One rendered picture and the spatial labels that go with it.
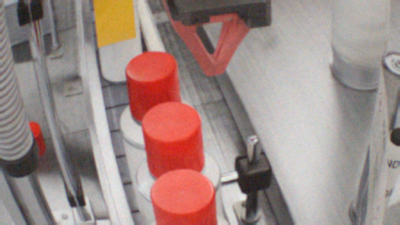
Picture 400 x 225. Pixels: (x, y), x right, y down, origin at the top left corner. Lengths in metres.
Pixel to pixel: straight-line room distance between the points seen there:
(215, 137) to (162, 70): 0.33
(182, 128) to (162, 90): 0.04
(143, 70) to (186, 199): 0.11
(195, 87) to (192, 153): 0.42
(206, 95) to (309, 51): 0.14
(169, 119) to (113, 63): 0.34
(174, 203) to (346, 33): 0.40
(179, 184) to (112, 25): 0.16
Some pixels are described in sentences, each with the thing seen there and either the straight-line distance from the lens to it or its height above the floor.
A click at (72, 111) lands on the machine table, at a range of 0.76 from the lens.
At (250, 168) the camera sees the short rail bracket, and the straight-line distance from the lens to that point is 0.54.
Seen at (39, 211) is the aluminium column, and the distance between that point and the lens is 0.54.
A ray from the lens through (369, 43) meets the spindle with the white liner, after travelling 0.66.
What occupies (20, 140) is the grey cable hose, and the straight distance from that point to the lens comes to 0.33.
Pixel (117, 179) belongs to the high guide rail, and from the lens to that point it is 0.49.
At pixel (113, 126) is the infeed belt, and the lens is 0.65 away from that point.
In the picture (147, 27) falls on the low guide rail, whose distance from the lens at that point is 0.73.
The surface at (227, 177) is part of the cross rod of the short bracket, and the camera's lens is 0.55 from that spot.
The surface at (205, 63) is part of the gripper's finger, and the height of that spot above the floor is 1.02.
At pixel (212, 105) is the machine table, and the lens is 0.74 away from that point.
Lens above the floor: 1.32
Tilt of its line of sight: 42 degrees down
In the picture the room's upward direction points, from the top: 4 degrees counter-clockwise
